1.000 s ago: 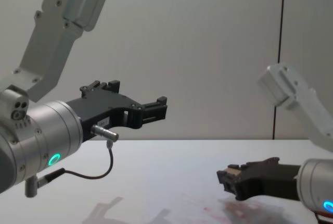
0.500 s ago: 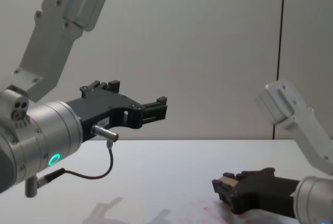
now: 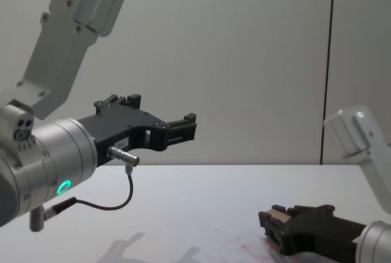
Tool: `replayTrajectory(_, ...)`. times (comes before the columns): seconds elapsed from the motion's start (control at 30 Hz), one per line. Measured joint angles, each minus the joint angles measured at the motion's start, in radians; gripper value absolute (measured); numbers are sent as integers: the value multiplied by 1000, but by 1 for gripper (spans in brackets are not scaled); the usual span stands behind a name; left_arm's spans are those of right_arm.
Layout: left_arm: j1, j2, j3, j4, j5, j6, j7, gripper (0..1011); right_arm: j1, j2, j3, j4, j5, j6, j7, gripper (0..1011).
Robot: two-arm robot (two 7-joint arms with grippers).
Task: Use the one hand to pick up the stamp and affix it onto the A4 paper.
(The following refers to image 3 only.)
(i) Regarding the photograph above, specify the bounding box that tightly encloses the thin dark gripper cable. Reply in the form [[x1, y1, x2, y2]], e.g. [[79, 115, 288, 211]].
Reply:
[[44, 146, 141, 220]]

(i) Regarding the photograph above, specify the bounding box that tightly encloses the small brown block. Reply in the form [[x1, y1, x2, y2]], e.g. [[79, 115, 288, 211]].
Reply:
[[265, 209, 291, 224]]

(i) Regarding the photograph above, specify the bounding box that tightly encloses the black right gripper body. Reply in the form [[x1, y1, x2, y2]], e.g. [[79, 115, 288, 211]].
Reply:
[[280, 204, 367, 257]]

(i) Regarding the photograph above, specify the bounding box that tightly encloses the white table cloth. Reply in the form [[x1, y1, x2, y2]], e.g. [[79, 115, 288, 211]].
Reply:
[[0, 164, 391, 263]]

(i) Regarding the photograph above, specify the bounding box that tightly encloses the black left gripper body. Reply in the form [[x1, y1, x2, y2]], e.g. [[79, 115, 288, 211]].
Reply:
[[78, 108, 169, 168]]

